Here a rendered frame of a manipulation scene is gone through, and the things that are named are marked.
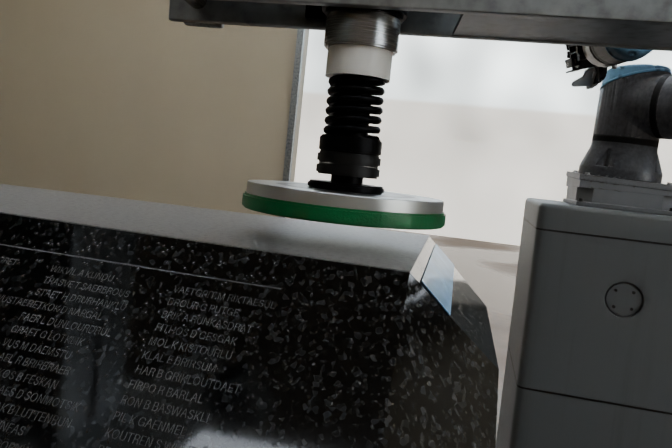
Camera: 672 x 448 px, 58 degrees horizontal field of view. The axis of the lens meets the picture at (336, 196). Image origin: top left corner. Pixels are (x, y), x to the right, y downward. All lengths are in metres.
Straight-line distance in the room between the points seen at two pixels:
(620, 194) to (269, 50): 4.64
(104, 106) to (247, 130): 1.53
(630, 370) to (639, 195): 0.40
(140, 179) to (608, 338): 5.32
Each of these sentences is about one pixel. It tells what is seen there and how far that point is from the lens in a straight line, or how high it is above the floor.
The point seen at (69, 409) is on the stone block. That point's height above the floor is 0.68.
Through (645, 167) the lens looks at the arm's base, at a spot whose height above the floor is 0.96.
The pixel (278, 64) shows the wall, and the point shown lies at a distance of 5.81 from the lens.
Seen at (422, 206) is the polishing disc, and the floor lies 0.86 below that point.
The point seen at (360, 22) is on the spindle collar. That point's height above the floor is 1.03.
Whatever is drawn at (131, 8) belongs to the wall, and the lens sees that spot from 6.56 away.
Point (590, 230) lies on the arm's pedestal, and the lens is 1.46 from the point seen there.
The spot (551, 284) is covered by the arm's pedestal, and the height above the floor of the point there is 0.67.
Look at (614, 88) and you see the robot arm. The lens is 1.62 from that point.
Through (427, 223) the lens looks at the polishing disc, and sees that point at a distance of 0.60.
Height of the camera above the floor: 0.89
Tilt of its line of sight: 3 degrees down
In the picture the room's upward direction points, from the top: 6 degrees clockwise
